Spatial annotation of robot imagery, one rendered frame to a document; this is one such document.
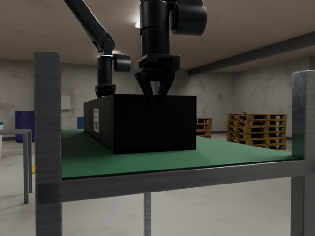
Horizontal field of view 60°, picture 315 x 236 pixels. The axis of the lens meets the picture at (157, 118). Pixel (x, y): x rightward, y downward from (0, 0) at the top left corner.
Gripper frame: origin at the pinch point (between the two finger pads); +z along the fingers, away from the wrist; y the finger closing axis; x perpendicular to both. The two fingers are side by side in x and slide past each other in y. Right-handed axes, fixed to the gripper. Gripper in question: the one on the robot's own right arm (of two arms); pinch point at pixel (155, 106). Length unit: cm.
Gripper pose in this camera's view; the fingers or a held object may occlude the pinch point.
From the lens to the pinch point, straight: 53.3
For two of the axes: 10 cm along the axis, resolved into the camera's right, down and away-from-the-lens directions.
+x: -9.4, 0.2, -3.5
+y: -3.5, -0.2, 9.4
